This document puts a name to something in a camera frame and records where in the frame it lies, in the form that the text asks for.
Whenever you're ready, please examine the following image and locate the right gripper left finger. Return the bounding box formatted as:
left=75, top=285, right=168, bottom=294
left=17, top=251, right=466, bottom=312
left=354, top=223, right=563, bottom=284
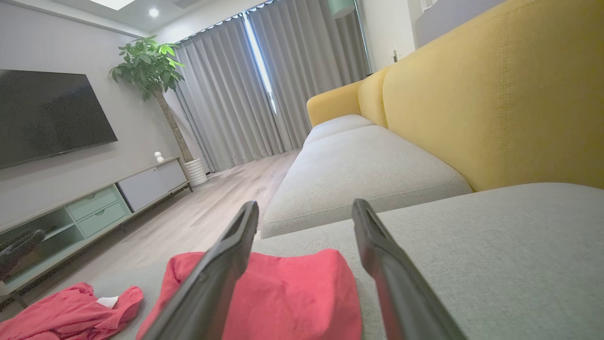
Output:
left=142, top=201, right=260, bottom=340

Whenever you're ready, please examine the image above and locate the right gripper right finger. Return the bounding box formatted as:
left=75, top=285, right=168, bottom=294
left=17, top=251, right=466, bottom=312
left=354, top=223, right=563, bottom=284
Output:
left=352, top=198, right=468, bottom=340

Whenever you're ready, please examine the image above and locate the red shorts white trim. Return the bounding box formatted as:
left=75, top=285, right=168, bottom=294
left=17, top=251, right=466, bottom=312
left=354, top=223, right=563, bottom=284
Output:
left=137, top=249, right=363, bottom=340

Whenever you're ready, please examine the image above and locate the red jersey number 23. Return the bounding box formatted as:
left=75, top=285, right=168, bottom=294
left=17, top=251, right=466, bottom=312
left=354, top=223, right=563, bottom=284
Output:
left=0, top=282, right=143, bottom=340

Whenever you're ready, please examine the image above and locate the yellow and grey sofa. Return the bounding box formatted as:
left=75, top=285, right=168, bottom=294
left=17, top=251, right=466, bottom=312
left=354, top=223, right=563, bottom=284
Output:
left=92, top=183, right=604, bottom=340

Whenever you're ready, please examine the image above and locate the white ribbed plant pot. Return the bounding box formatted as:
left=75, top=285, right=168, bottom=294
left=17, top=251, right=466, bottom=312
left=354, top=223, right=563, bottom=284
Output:
left=183, top=157, right=209, bottom=187

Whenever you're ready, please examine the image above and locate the grey sofa seat cushion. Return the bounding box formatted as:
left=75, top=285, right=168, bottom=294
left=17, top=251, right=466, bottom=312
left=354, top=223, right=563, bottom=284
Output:
left=303, top=114, right=376, bottom=146
left=261, top=125, right=472, bottom=239

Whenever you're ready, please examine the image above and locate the white cabinet door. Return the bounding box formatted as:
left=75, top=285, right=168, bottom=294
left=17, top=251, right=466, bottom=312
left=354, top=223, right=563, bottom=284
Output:
left=156, top=160, right=188, bottom=192
left=117, top=166, right=171, bottom=212

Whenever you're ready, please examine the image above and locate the pale green cabinet drawer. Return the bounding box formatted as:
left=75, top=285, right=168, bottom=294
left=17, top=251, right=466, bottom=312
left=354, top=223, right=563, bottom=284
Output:
left=66, top=185, right=119, bottom=221
left=75, top=202, right=131, bottom=238

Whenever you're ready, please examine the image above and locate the long low television cabinet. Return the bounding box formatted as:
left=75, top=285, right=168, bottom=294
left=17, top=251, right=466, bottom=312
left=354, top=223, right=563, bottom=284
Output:
left=0, top=157, right=194, bottom=307

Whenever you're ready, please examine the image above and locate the grey pleated curtain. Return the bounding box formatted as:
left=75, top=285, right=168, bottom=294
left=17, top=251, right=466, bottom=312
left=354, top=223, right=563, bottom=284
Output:
left=245, top=0, right=371, bottom=149
left=172, top=14, right=302, bottom=173

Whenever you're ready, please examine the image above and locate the yellow sofa backrest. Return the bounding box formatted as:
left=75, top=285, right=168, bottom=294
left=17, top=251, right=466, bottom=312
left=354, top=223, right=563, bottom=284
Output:
left=357, top=68, right=390, bottom=128
left=382, top=0, right=604, bottom=192

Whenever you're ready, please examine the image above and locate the yellow sofa armrest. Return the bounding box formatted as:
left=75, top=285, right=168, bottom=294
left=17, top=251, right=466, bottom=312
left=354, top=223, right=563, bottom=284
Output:
left=307, top=81, right=363, bottom=127

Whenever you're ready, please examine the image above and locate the green leafy indoor tree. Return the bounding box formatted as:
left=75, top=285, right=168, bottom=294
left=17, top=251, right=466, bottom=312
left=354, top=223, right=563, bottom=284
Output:
left=109, top=35, right=194, bottom=163

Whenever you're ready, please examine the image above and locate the black flat screen television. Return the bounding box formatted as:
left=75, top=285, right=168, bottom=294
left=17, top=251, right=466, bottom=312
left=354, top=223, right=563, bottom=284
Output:
left=0, top=69, right=118, bottom=170

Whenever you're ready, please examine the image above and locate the pale green floor lamp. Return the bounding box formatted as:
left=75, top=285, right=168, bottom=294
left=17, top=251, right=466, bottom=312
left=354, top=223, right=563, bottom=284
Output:
left=327, top=0, right=373, bottom=76

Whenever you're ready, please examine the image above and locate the rectangular ceiling light panel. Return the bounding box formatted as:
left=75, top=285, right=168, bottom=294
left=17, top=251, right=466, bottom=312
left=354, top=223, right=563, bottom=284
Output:
left=90, top=0, right=135, bottom=11

